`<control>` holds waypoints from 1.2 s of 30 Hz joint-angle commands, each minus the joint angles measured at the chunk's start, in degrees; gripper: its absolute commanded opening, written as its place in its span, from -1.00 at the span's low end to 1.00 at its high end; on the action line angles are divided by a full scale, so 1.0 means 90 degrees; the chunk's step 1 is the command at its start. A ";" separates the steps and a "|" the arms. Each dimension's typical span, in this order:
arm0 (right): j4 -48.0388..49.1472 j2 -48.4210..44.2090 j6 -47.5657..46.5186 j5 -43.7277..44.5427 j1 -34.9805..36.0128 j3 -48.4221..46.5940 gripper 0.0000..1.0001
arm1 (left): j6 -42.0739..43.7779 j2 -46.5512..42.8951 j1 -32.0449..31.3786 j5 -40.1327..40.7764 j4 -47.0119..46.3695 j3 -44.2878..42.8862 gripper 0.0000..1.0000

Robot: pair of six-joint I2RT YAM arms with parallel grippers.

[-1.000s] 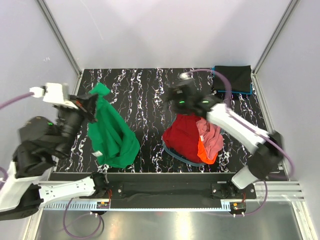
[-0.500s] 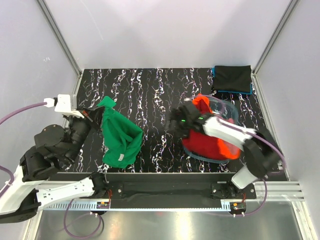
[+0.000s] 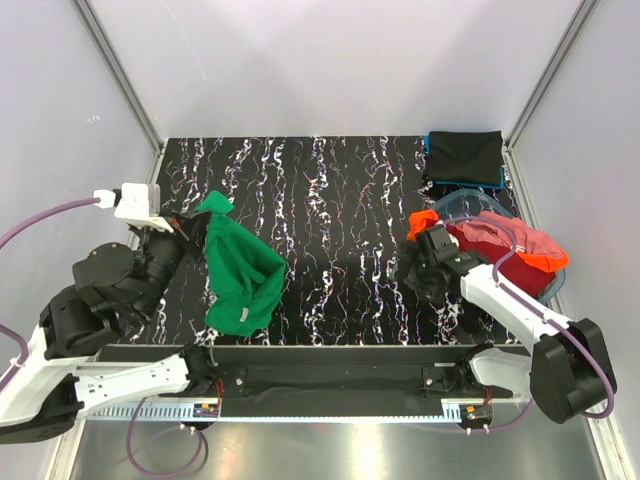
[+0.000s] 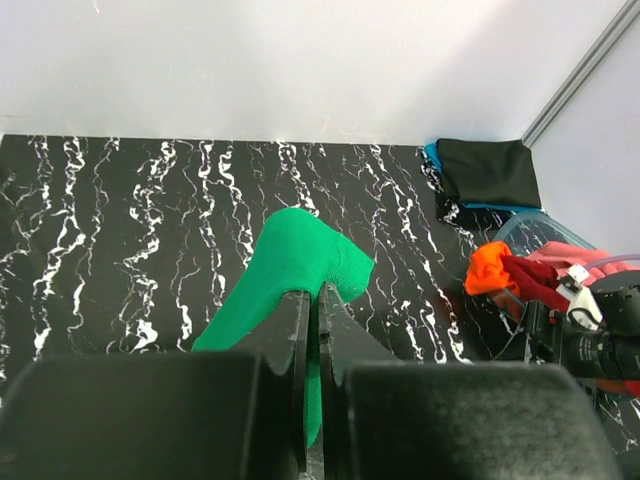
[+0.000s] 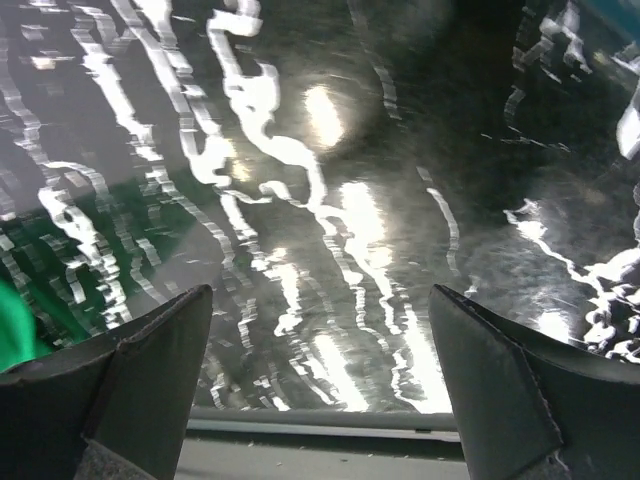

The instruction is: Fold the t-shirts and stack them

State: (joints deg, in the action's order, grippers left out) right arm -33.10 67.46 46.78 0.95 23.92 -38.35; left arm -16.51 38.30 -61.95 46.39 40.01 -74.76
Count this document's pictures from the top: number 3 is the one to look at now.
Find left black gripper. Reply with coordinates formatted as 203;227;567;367
134;206;214;322

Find clear blue plastic basket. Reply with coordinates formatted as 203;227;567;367
432;189;569;303

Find green t shirt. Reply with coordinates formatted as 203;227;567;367
197;191;287;337

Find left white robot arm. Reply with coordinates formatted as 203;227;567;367
1;213;216;444

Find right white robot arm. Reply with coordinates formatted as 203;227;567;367
399;224;617;424

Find orange t shirt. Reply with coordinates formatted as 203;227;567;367
407;210;440;242

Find red t shirt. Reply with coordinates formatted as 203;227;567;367
447;225;556;298

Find pink t shirt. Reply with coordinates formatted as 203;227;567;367
456;211;568;261

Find folded blue t shirt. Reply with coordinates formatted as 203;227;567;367
423;133;505;191

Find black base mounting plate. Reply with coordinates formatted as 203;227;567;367
157;344;516;419

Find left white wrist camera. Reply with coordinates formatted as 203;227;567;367
93;183;171;231

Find right aluminium frame post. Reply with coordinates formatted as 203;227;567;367
504;0;601;149

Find aluminium frame post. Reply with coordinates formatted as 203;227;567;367
71;0;164;154
504;0;601;149

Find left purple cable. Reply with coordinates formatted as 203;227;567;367
0;197;206;475

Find left aluminium frame post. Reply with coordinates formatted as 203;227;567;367
71;0;164;154

